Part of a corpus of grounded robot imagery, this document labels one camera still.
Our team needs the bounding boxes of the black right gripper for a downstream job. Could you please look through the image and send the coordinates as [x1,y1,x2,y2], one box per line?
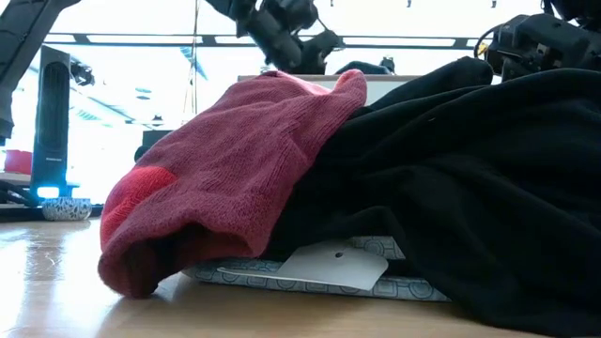
[486,12,601,81]

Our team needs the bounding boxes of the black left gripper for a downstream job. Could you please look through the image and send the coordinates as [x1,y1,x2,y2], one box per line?
[237,0,341,75]

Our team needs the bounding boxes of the dark red pink sock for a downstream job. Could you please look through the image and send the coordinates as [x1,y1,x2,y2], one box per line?
[97,69,368,300]

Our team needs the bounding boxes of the black underwear grey patterned waistband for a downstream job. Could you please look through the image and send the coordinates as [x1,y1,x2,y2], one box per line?
[182,55,601,338]

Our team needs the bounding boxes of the black monitor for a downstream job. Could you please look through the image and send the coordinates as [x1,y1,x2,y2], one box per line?
[135,130,176,163]

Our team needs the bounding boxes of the black tower device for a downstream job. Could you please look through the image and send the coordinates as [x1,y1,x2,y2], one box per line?
[30,44,71,201]

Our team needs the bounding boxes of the speckled small bowl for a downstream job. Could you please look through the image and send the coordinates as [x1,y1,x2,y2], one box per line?
[40,196,93,222]

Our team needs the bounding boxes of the red container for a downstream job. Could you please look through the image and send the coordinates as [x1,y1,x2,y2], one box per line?
[3,148,34,176]

